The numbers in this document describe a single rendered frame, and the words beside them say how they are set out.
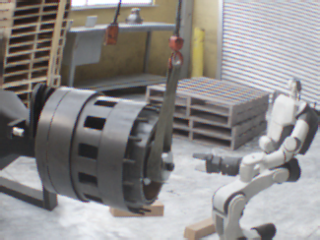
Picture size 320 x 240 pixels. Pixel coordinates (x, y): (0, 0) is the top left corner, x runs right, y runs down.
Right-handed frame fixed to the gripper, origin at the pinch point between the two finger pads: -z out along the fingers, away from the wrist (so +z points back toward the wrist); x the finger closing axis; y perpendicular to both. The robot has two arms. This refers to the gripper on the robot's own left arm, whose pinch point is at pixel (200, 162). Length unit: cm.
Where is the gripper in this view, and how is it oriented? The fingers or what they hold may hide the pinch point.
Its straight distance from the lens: 259.7
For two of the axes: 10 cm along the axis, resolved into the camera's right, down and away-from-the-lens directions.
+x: 1.4, 5.5, 8.2
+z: 9.5, 1.5, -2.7
